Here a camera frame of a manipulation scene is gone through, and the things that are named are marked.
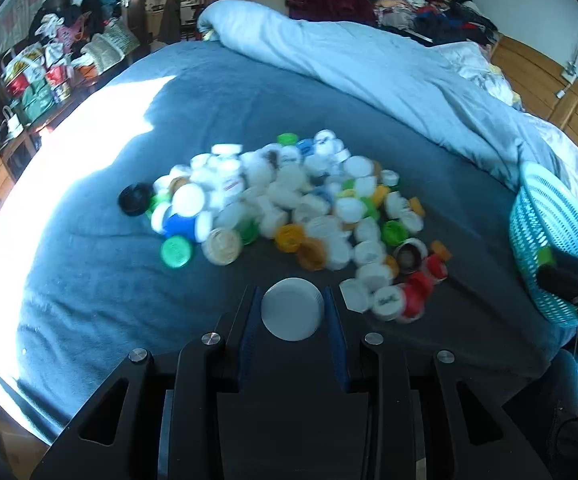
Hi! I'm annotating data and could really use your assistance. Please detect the dark red blanket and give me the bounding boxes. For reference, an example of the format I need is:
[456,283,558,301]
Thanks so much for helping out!
[286,0,377,26]

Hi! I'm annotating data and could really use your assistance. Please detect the pile of clothes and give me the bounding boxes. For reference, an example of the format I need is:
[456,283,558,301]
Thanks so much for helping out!
[370,0,500,48]

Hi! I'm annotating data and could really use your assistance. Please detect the light blue plastic basket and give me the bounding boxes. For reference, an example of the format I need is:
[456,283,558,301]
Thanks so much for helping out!
[509,162,578,328]

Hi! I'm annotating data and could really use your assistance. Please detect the blue bed sheet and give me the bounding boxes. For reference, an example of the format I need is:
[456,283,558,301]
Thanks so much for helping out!
[16,39,570,441]

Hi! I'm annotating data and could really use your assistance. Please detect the black bottle cap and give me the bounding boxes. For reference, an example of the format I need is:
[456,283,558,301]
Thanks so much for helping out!
[118,182,153,217]

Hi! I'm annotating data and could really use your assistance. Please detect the wooden headboard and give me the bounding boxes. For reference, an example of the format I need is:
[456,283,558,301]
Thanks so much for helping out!
[490,36,578,147]

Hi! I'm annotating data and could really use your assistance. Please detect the cluttered side table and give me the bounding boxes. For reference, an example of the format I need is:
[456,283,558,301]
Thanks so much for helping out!
[0,0,148,129]

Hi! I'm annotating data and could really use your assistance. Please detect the large white lid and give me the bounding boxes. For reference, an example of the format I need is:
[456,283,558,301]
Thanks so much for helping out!
[261,278,324,342]

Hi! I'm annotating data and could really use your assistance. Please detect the green bottle cap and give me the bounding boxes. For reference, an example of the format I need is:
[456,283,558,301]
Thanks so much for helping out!
[160,235,193,269]

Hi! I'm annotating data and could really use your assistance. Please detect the light blue rolled duvet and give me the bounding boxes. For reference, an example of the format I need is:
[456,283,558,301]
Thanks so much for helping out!
[198,0,578,203]

